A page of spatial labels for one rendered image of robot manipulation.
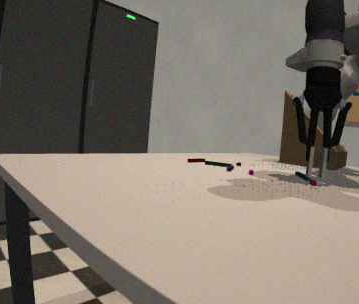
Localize turquoise rod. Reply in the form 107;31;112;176
295;171;311;181

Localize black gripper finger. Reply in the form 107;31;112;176
318;95;352;179
293;94;321;177

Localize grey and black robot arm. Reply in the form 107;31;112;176
286;0;359;100

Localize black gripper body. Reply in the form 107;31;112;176
303;66;342;112

